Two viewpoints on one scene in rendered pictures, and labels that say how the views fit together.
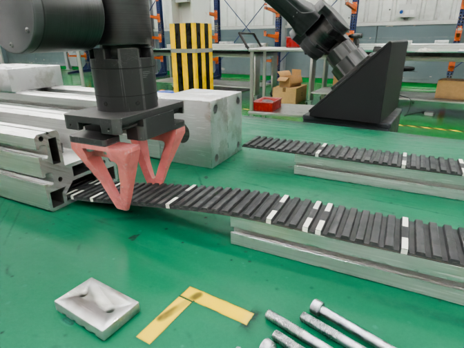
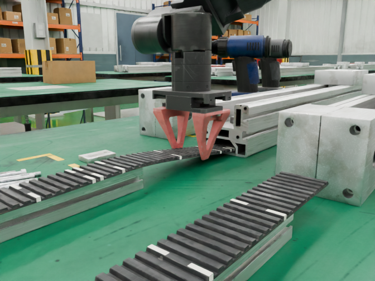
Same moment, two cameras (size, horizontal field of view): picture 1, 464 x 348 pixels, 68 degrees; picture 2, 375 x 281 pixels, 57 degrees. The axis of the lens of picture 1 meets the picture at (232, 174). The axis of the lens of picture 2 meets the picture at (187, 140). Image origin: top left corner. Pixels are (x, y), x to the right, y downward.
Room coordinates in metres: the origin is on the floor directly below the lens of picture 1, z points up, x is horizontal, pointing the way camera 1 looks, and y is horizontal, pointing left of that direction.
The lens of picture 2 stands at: (0.44, -0.39, 0.93)
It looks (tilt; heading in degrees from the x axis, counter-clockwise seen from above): 13 degrees down; 103
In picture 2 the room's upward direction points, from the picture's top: straight up
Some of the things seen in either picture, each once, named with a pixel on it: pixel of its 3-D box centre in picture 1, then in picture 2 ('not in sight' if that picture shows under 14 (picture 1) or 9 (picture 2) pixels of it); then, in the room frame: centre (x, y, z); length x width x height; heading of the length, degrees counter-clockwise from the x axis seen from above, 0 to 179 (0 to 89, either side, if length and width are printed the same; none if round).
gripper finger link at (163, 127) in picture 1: (143, 154); (197, 126); (0.35, 0.09, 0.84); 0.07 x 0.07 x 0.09; 64
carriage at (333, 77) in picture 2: not in sight; (341, 81); (0.67, 0.75, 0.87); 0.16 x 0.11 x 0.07; 63
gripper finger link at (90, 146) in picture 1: (126, 161); (184, 125); (0.33, 0.11, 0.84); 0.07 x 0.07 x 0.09; 64
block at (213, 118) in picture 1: (205, 123); (340, 150); (0.53, 0.04, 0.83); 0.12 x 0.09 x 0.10; 153
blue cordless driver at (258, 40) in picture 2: not in sight; (232, 76); (0.35, 0.59, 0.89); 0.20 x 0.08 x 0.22; 175
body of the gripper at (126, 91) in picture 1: (126, 86); (191, 77); (0.34, 0.10, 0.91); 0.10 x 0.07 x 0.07; 154
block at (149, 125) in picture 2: not in sight; (174, 111); (0.26, 0.31, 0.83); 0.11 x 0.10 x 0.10; 157
